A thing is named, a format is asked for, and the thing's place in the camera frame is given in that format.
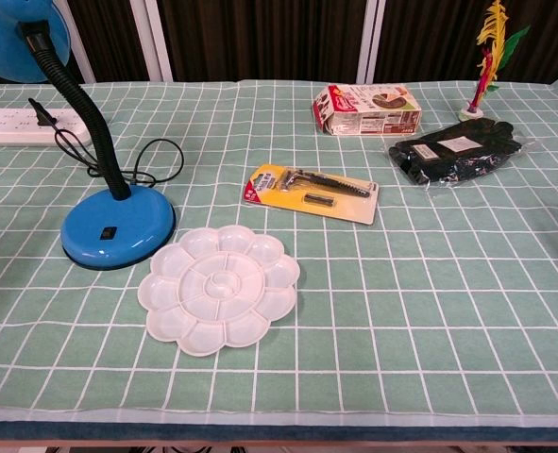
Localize blue desk lamp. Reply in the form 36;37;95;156
0;0;178;272

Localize white power strip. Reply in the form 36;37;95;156
0;108;93;147

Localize black gloves in plastic bag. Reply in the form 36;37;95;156
387;118;543;192

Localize colourful feather shuttlecock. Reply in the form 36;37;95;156
458;0;532;123

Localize green grid tablecloth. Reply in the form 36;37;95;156
0;69;558;425

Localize open cardboard food box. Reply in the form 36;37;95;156
312;84;423;137

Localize razor in yellow blister pack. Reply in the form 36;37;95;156
242;163;380;227

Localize white flower-shaped paint palette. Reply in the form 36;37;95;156
138;224;302;359

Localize black lamp cable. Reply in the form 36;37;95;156
27;97;185;189

